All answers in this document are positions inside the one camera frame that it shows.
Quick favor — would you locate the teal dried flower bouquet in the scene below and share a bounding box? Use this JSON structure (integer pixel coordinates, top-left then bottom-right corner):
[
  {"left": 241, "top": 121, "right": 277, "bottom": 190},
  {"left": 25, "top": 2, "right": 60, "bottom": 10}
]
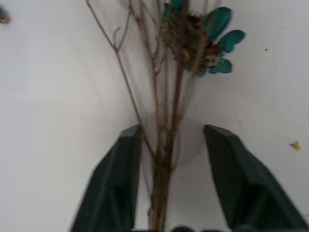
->
[{"left": 85, "top": 0, "right": 246, "bottom": 230}]

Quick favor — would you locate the dark dried flower bit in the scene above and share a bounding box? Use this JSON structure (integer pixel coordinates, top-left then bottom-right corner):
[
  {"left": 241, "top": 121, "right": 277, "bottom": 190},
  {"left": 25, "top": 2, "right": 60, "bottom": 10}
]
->
[{"left": 0, "top": 7, "right": 12, "bottom": 25}]

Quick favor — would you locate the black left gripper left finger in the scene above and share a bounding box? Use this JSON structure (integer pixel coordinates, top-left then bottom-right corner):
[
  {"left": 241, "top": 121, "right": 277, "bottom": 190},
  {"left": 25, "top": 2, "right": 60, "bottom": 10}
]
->
[{"left": 70, "top": 124, "right": 142, "bottom": 232}]

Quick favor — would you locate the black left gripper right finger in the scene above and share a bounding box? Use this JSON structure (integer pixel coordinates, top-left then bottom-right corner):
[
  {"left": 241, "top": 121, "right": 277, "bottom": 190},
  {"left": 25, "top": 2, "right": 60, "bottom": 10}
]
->
[{"left": 203, "top": 124, "right": 309, "bottom": 232}]

